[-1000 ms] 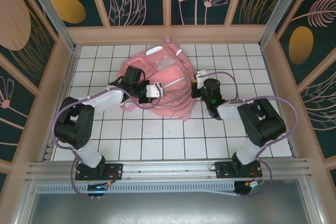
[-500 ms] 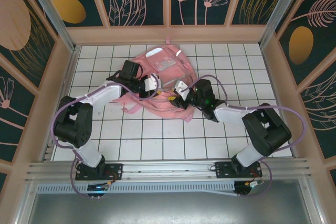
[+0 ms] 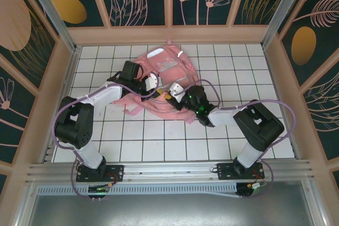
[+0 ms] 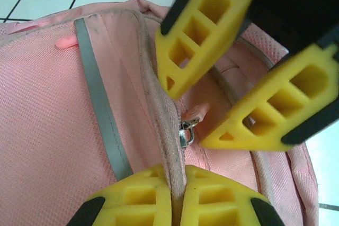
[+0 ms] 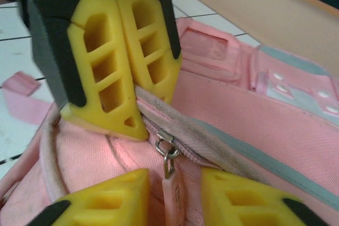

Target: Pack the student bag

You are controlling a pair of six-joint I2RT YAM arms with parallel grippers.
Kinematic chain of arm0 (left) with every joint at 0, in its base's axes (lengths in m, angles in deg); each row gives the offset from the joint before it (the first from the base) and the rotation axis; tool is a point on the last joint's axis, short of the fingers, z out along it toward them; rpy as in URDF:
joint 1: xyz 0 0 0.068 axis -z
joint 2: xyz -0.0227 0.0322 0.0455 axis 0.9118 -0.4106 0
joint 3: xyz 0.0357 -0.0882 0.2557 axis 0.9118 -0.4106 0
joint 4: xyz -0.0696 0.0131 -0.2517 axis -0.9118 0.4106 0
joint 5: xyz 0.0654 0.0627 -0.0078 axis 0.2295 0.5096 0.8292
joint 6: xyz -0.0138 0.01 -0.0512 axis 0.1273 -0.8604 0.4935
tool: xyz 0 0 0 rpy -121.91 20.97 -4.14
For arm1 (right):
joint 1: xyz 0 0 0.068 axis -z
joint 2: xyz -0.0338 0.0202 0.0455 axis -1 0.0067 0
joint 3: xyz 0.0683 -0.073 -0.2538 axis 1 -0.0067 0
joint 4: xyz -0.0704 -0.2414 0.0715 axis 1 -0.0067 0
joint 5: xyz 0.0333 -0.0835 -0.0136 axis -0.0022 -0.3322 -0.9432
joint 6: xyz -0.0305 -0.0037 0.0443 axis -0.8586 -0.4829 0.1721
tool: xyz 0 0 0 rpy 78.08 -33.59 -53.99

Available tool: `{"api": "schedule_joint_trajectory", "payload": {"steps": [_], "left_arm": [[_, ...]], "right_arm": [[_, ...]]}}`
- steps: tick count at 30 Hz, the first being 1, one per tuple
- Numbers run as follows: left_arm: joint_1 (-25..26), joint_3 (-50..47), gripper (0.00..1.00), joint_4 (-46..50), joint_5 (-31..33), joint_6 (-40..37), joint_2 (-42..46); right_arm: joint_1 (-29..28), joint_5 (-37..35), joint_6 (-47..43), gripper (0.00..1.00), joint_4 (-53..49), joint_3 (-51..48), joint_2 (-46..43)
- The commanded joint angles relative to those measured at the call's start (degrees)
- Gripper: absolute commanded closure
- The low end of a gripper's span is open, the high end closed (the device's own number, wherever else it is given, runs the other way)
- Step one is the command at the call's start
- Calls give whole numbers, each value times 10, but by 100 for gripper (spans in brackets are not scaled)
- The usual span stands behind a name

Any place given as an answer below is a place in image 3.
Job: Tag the pink student backpack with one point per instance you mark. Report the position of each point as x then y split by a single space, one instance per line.
169 64

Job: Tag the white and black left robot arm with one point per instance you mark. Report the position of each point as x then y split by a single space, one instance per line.
76 122

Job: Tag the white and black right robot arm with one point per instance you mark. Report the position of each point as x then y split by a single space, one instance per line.
259 125

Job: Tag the grey metal sheet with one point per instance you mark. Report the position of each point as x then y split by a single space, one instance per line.
169 212

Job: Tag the beige wooden enclosure frame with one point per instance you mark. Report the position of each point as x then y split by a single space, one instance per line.
169 35

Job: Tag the aluminium mounting rail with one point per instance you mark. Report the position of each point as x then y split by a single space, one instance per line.
169 169

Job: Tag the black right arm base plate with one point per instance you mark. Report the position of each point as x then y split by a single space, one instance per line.
225 170

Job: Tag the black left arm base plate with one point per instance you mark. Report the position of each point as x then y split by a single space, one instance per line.
116 173

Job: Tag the aluminium corner post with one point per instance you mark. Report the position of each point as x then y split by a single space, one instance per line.
286 6
53 11

